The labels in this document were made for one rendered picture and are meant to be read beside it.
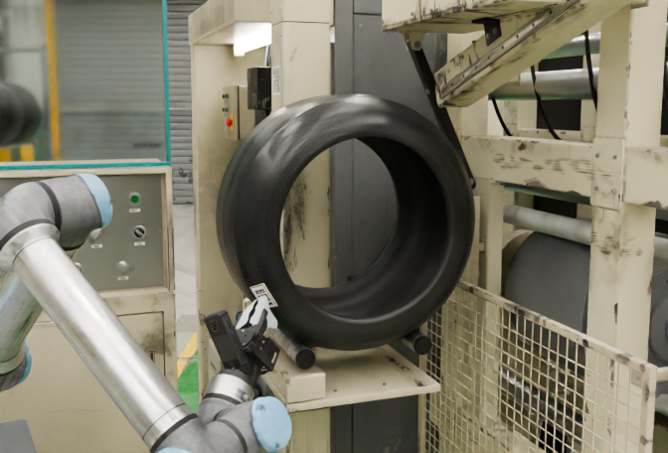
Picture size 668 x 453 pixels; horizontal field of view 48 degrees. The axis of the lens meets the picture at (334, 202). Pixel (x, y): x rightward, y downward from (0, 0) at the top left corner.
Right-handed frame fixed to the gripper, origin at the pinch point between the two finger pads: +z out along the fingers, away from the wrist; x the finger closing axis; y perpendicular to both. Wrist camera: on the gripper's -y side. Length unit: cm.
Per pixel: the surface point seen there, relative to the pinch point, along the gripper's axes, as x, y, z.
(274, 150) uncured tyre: 11.6, -20.0, 20.7
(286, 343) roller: -6.3, 16.7, 2.1
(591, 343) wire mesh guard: 57, 34, 2
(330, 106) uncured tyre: 21.2, -18.4, 32.5
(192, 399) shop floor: -181, 123, 82
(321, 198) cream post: -7.2, 11.5, 46.0
